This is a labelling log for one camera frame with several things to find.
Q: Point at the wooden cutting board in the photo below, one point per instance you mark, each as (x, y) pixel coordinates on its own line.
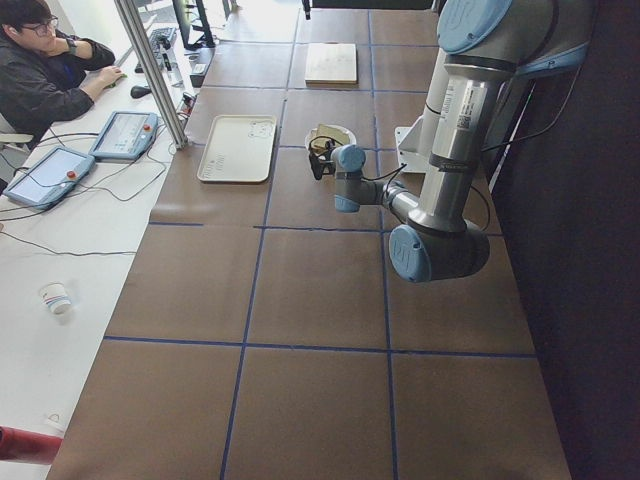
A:
(331, 64)

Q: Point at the near blue teach pendant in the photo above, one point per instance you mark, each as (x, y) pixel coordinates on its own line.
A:
(50, 179)

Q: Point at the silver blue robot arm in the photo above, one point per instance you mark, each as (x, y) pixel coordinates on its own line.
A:
(483, 44)

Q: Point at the cream bear serving tray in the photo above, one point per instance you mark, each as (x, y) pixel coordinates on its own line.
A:
(238, 150)

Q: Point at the black keyboard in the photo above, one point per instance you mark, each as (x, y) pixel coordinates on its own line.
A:
(161, 43)

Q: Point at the white paper cup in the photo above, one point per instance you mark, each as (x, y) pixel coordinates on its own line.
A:
(55, 297)

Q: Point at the black computer mouse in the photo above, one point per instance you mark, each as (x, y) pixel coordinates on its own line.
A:
(139, 91)

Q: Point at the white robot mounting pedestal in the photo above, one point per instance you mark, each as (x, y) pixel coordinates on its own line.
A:
(414, 143)

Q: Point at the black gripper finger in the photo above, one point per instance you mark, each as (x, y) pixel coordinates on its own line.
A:
(307, 8)

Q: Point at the red object at corner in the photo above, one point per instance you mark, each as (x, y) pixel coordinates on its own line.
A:
(28, 447)

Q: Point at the aluminium frame post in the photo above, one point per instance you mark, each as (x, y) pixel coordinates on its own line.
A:
(135, 30)

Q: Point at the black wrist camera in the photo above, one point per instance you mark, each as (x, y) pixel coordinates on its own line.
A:
(320, 168)

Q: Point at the blue teach pendant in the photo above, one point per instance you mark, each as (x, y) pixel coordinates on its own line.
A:
(50, 179)
(125, 136)

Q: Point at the seated person in black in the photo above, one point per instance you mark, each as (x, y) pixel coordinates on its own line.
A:
(48, 76)

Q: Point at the white round plate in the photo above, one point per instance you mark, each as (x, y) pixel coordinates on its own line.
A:
(317, 143)

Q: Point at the orange black adapter far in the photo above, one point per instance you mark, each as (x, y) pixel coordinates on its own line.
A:
(186, 105)

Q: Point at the far blue teach pendant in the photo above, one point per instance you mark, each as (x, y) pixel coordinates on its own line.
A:
(125, 136)

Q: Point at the brown bread slice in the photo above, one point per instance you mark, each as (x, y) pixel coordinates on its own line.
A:
(338, 133)

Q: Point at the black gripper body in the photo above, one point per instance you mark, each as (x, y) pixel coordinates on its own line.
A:
(317, 166)

